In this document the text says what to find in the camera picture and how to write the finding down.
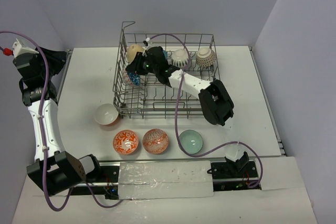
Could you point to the white bowl orange rim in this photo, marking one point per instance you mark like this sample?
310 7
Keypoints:
179 58

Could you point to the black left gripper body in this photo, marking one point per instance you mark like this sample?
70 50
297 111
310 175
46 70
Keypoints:
49 57

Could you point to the orange bowl under stack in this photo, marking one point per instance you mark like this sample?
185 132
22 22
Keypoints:
107 115

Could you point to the blue white patterned bowl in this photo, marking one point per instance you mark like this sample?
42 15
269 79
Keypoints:
130 79

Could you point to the pale green bowl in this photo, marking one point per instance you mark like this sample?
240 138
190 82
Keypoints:
191 141

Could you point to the black mounting rail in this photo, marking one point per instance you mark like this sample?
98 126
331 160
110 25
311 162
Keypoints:
225 178

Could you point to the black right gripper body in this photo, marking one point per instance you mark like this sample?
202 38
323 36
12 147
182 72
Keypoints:
151 69

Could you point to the white taped sheet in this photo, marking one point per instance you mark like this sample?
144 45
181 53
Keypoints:
161 180

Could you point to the orange geometric pattern bowl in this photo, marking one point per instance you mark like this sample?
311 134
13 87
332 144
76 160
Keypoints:
155 141

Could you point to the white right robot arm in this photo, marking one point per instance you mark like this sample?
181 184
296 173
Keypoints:
216 104

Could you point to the orange floral pattern bowl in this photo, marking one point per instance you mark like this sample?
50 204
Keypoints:
125 142

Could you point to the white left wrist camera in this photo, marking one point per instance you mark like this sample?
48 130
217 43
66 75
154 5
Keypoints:
19 47

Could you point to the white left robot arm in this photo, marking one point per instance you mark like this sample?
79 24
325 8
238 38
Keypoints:
54 169

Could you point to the tan bowl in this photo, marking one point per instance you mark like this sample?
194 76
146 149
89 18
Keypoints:
132 52

